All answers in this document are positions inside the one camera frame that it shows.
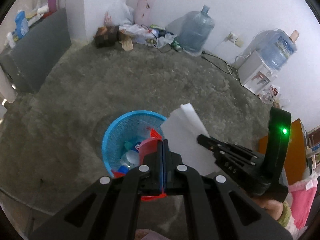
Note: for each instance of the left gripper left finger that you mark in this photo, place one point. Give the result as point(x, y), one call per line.
point(109, 208)

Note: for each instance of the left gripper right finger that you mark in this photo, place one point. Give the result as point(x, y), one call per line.
point(217, 207)

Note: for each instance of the red printed snack bag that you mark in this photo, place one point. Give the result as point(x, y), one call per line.
point(149, 146)

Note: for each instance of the white foam sheet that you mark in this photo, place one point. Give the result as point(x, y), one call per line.
point(181, 130)

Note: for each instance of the clear plastic Pepsi bottle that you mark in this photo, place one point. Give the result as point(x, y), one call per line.
point(128, 161)

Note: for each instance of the blue plastic trash basket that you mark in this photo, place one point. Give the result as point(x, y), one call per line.
point(128, 130)

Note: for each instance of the person's right hand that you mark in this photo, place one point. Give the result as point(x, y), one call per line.
point(273, 207)

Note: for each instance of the orange wooden furniture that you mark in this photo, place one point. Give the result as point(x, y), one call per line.
point(295, 162)

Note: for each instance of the pink floral bag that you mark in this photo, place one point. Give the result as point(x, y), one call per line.
point(302, 193)

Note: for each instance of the green fleece cuff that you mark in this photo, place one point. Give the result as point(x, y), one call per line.
point(286, 216)

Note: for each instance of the white water dispenser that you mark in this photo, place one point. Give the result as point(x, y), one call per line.
point(254, 74)

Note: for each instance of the water jug on dispenser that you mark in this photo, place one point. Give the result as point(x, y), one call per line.
point(275, 48)

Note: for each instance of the empty blue water jug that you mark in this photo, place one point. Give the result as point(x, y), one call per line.
point(192, 30)

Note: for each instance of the dark grey cabinet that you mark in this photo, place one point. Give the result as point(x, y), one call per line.
point(29, 63)

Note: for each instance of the dark brown box on floor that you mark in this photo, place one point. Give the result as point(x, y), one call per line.
point(106, 36)

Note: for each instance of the white plastic shopping bag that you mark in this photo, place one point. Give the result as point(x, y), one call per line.
point(118, 13)

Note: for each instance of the small white bottle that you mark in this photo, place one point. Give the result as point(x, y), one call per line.
point(10, 40)

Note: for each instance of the blue lotion bottle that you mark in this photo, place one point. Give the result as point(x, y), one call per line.
point(22, 26)

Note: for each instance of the purple box on cabinet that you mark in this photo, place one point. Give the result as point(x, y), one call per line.
point(52, 6)

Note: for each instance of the pink patterned rolled sheet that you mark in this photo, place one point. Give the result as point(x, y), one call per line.
point(142, 14)

